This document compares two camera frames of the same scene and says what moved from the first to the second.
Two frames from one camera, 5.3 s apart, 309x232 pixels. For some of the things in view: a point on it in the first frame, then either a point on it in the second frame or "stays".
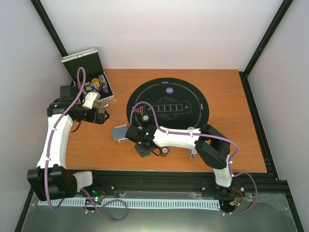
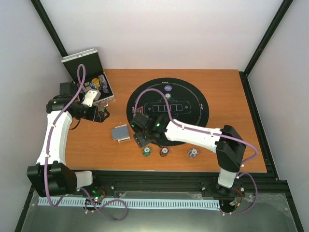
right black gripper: [142, 152] to [141, 142]
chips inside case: [97, 84] stays
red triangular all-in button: [139, 110] stays
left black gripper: [101, 119] stays
